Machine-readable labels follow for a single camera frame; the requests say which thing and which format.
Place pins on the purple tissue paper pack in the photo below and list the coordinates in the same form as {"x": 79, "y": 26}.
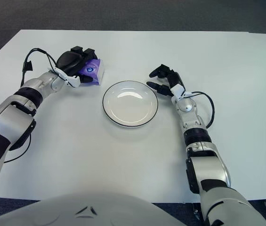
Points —
{"x": 92, "y": 67}

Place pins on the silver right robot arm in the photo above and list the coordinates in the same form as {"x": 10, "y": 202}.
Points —
{"x": 189, "y": 108}

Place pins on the white plate with black rim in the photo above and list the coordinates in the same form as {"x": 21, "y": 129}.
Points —
{"x": 130, "y": 106}

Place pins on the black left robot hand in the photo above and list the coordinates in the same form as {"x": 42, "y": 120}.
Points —
{"x": 69, "y": 62}

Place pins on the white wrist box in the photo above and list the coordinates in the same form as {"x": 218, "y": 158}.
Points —
{"x": 178, "y": 90}
{"x": 72, "y": 81}

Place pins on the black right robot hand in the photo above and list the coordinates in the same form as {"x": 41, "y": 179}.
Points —
{"x": 175, "y": 78}

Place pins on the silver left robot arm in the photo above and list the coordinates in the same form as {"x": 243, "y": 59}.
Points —
{"x": 17, "y": 117}

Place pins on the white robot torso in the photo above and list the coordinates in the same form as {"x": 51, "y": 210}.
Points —
{"x": 99, "y": 207}

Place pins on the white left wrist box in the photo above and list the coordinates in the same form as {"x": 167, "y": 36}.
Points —
{"x": 72, "y": 81}

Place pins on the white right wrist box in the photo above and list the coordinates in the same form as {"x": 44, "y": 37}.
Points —
{"x": 178, "y": 90}

